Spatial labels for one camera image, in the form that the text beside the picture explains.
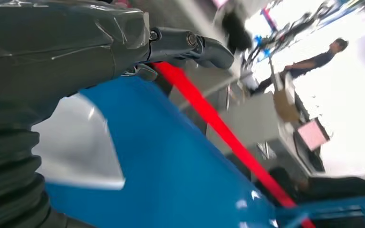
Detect blue steel shelving rack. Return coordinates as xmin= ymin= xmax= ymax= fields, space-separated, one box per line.
xmin=44 ymin=75 xmax=365 ymax=228

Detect red barrier belt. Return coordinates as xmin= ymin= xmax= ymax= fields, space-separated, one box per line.
xmin=152 ymin=61 xmax=316 ymax=228

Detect white panel table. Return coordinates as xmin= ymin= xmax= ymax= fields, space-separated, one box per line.
xmin=206 ymin=89 xmax=312 ymax=181

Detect yellow bag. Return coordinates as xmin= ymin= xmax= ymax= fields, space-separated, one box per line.
xmin=272 ymin=88 xmax=301 ymax=124

